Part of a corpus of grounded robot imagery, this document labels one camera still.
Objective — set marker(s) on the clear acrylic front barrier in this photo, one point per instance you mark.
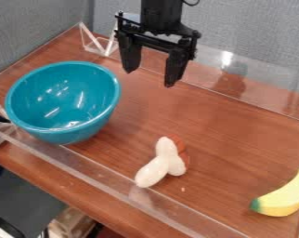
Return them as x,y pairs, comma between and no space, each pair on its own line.
159,206

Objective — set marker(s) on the clear acrylic left bracket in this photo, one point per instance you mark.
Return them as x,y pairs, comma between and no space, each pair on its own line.
7,129

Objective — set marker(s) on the tan cardboard box below table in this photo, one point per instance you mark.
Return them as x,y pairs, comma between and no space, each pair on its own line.
71,224

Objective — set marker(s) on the white brown toy mushroom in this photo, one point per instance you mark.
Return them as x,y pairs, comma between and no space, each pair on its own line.
170,162

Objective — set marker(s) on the teal blue bowl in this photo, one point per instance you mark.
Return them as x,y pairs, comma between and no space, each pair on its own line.
63,101

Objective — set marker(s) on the clear acrylic corner bracket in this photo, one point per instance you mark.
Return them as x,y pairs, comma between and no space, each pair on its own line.
98,44

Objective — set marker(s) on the yellow toy banana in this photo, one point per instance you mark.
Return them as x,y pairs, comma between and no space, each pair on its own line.
281,202

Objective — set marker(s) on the black white object bottom left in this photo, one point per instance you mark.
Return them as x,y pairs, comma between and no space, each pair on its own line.
8,231

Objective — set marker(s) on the clear acrylic barrier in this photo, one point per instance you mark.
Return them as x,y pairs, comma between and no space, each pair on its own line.
159,206
255,82

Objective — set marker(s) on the clear acrylic back barrier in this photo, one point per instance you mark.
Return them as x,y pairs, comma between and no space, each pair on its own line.
255,82

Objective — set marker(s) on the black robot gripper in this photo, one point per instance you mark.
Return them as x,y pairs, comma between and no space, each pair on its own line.
156,28

